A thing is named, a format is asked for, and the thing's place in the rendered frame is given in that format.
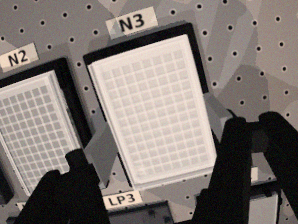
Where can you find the grey perforated base plate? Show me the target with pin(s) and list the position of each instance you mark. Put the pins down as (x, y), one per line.
(248, 48)

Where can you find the white label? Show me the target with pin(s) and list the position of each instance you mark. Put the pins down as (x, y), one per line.
(122, 199)
(19, 57)
(254, 173)
(21, 205)
(132, 22)

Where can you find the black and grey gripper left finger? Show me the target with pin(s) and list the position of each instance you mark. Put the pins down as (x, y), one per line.
(89, 171)

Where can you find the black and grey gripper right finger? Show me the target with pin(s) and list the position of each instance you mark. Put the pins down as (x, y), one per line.
(227, 198)

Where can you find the light grey rectangular plate lid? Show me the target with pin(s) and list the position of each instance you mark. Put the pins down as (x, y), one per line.
(263, 210)

